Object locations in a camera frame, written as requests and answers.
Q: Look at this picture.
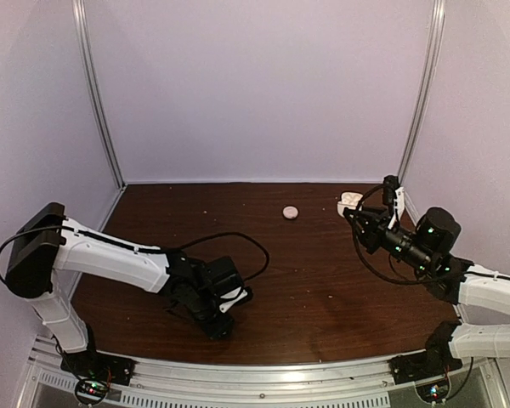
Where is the aluminium left corner post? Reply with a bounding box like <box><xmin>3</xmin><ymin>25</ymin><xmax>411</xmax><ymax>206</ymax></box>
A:
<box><xmin>71</xmin><ymin>0</ymin><xmax>127</xmax><ymax>190</ymax></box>

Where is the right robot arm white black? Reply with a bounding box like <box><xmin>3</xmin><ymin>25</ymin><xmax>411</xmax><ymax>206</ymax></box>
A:
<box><xmin>337</xmin><ymin>204</ymin><xmax>510</xmax><ymax>376</ymax></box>

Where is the right base circuit board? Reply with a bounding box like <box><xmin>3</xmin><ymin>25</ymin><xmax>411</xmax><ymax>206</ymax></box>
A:
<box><xmin>416</xmin><ymin>379</ymin><xmax>451</xmax><ymax>405</ymax></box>

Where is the left base circuit board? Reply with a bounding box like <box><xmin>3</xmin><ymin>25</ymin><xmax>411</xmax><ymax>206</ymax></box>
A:
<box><xmin>74</xmin><ymin>379</ymin><xmax>109</xmax><ymax>405</ymax></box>

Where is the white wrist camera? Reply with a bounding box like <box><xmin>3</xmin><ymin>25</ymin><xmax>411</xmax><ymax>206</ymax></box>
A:
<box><xmin>382</xmin><ymin>175</ymin><xmax>405</xmax><ymax>230</ymax></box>
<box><xmin>218</xmin><ymin>286</ymin><xmax>252</xmax><ymax>314</ymax></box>

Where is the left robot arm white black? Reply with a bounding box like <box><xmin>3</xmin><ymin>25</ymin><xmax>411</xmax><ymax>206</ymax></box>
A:
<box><xmin>0</xmin><ymin>202</ymin><xmax>252</xmax><ymax>377</ymax></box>

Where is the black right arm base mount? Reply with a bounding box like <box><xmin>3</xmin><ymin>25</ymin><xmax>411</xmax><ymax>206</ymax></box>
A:
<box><xmin>389</xmin><ymin>351</ymin><xmax>463</xmax><ymax>385</ymax></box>

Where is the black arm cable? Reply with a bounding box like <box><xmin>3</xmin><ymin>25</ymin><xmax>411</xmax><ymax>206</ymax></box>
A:
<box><xmin>350</xmin><ymin>183</ymin><xmax>460</xmax><ymax>286</ymax></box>
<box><xmin>169</xmin><ymin>231</ymin><xmax>270</xmax><ymax>283</ymax></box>

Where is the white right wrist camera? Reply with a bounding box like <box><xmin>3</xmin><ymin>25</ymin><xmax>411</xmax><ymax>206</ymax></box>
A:
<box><xmin>382</xmin><ymin>175</ymin><xmax>405</xmax><ymax>230</ymax></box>

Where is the base circuit board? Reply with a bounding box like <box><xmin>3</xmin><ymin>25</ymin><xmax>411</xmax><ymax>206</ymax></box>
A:
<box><xmin>416</xmin><ymin>379</ymin><xmax>451</xmax><ymax>405</ymax></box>
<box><xmin>74</xmin><ymin>379</ymin><xmax>109</xmax><ymax>405</ymax></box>

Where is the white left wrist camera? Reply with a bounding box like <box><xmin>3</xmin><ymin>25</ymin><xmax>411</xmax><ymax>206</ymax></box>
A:
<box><xmin>218</xmin><ymin>286</ymin><xmax>252</xmax><ymax>314</ymax></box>

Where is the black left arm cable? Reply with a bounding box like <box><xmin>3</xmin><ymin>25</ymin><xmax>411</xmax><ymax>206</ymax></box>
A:
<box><xmin>169</xmin><ymin>231</ymin><xmax>270</xmax><ymax>283</ymax></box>

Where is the aluminium right corner post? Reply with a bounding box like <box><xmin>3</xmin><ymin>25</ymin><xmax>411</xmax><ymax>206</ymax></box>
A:
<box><xmin>392</xmin><ymin>0</ymin><xmax>447</xmax><ymax>192</ymax></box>

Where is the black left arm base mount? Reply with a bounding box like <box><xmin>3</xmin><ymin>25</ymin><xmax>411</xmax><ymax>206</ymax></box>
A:
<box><xmin>59</xmin><ymin>349</ymin><xmax>135</xmax><ymax>386</ymax></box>

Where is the white earbud case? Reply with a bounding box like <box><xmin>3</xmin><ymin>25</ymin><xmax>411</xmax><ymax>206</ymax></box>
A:
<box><xmin>337</xmin><ymin>192</ymin><xmax>363</xmax><ymax>217</ymax></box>

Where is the aluminium front rail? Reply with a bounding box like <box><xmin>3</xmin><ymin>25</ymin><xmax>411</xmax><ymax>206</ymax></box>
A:
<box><xmin>25</xmin><ymin>335</ymin><xmax>507</xmax><ymax>408</ymax></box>

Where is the pink earbud case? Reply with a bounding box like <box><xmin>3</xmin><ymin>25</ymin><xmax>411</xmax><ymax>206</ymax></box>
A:
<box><xmin>282</xmin><ymin>206</ymin><xmax>299</xmax><ymax>220</ymax></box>

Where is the aluminium corner post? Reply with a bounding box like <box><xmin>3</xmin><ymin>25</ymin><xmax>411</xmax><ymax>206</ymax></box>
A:
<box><xmin>392</xmin><ymin>0</ymin><xmax>447</xmax><ymax>192</ymax></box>
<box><xmin>71</xmin><ymin>0</ymin><xmax>127</xmax><ymax>190</ymax></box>

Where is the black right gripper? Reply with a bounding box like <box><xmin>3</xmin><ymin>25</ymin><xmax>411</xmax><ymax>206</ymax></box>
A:
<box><xmin>343</xmin><ymin>206</ymin><xmax>434</xmax><ymax>274</ymax></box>

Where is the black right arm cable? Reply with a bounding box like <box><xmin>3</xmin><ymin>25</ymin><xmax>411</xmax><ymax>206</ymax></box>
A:
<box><xmin>350</xmin><ymin>183</ymin><xmax>460</xmax><ymax>286</ymax></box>

